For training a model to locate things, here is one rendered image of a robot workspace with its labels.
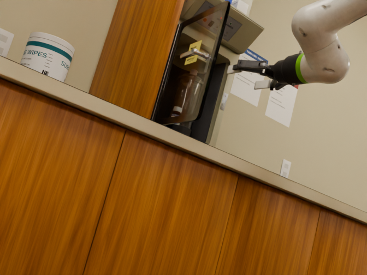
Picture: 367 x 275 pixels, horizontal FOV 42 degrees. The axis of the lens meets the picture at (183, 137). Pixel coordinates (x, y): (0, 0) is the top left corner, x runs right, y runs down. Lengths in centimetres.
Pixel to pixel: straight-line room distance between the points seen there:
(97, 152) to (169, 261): 40
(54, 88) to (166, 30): 58
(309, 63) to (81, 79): 101
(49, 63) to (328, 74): 77
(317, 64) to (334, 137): 180
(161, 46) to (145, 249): 68
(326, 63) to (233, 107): 120
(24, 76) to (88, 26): 95
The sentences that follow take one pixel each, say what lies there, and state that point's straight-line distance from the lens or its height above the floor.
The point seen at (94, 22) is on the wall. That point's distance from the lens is 211.
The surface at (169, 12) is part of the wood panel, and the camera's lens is 170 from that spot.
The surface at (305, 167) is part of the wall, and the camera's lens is 294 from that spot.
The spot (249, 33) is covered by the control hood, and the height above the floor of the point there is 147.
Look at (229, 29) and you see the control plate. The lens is 187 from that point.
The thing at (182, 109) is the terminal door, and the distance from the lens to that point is 150.
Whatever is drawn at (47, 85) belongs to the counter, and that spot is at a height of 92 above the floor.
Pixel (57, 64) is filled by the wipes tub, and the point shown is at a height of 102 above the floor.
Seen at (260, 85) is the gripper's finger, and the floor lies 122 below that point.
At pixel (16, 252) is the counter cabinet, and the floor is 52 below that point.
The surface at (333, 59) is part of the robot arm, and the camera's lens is 138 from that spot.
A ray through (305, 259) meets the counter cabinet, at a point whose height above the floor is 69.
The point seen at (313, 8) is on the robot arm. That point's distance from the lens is 136.
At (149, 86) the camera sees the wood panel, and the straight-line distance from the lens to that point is 160.
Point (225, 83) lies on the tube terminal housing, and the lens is 195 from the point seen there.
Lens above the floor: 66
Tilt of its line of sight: 11 degrees up
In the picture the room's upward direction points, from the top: 15 degrees clockwise
